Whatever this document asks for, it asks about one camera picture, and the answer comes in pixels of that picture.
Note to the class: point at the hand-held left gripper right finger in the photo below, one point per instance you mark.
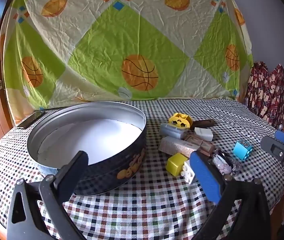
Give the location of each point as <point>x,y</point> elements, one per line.
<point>204,177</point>

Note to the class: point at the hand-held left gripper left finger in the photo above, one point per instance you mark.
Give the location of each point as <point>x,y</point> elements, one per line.
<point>69,172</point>

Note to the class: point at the white toy brick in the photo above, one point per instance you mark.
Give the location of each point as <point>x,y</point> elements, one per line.
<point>188,172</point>

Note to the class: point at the yellow cube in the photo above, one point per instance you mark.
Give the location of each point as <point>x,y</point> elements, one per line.
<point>175,165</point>

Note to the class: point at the blue toy block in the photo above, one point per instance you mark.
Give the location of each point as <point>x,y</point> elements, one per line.
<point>241,151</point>

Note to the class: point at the pink picture frame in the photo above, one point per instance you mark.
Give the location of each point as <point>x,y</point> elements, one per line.
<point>194,141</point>

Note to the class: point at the white foam block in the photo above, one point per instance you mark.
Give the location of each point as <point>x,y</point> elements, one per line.
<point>204,134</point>

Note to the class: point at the black round tin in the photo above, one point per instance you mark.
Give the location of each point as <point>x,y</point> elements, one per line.
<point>122,165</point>

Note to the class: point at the brown comb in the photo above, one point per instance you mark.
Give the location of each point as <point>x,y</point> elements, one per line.
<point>205,123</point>

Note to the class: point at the clear plastic box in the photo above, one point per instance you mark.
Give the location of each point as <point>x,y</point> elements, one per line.
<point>172,131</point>

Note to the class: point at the yellow face toy block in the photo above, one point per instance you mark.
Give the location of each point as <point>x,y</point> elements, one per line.
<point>179,122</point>

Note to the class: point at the red patterned cloth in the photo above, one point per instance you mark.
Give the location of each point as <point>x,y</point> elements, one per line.
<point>269,92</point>

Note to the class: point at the white paper tin liner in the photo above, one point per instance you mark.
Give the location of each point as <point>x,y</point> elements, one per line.
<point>107,140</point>

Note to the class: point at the black phone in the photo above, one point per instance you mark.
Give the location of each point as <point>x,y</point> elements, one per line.
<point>31,120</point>

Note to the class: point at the checkered tablecloth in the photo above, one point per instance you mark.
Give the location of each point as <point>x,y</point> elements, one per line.
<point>144,205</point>

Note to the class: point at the basketball print bed sheet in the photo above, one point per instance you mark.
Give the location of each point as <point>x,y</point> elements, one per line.
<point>132,30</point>

